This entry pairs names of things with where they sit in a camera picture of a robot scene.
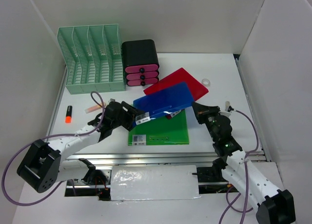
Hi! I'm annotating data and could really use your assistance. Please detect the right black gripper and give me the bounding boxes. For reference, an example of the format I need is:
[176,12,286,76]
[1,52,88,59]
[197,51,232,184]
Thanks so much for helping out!
[191,102,221,142]

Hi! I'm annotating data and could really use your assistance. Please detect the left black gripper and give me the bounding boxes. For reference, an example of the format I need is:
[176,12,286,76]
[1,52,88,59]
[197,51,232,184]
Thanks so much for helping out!
[112,101,144,131]

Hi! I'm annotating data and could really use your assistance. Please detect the red clip file folder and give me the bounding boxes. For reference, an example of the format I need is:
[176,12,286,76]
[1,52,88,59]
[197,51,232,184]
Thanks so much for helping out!
[144,68,209,101]

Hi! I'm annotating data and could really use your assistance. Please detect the green clip file folder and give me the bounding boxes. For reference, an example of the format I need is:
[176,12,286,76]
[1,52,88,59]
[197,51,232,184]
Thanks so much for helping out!
[128,110,190,146]

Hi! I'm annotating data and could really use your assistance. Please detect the blue clip file folder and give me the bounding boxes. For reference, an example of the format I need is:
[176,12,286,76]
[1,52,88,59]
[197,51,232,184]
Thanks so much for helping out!
[133,82,194,125]

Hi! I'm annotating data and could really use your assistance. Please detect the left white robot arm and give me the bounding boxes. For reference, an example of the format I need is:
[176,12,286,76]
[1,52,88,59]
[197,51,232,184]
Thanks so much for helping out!
[17,102,145,193]

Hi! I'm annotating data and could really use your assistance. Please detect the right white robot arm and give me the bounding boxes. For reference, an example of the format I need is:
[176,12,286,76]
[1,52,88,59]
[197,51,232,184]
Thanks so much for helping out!
[192,102,296,224]

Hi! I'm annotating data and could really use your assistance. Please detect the clear tape roll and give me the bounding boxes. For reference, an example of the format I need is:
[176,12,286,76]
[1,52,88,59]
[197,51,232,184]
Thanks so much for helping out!
[201,79,211,87]

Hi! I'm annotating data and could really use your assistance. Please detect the black pink drawer unit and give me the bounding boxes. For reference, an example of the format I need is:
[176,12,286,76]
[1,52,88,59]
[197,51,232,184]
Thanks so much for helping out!
[121,39,159,86]

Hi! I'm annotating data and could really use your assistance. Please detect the orange highlighter clear cap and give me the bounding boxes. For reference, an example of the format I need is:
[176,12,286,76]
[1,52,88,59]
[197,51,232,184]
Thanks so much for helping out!
[85,104,103,114]

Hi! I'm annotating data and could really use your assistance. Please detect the black orange highlighter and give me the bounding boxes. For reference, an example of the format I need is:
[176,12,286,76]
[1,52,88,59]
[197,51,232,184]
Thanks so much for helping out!
[65,105,73,123]

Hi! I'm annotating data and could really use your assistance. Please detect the mint green file organizer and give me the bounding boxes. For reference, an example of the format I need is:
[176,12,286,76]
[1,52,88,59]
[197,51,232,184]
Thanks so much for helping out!
[57,24,126,95]

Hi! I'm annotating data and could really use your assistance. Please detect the white foil covered panel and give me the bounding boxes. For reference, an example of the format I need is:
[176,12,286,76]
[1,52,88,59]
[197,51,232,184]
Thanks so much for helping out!
[110,165,200,201]

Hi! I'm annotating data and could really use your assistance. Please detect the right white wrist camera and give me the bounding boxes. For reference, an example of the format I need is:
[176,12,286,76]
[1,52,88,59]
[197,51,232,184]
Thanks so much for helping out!
[219,102,234,118]

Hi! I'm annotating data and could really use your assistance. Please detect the aluminium rail frame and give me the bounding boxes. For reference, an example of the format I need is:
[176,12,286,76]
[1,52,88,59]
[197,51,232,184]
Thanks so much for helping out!
[49,53,256,164]

